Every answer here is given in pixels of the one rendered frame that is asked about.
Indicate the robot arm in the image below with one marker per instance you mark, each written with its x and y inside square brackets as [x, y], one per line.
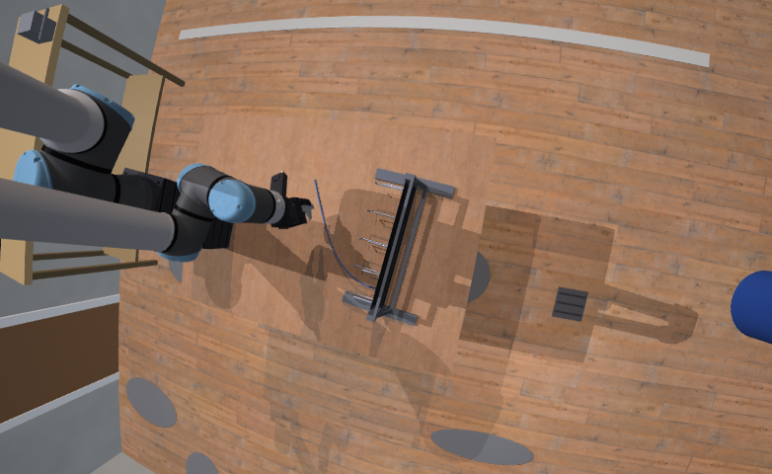
[42, 206]

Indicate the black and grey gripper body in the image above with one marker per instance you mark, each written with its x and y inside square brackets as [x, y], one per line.
[291, 215]

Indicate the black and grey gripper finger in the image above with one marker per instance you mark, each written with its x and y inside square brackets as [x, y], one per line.
[307, 206]

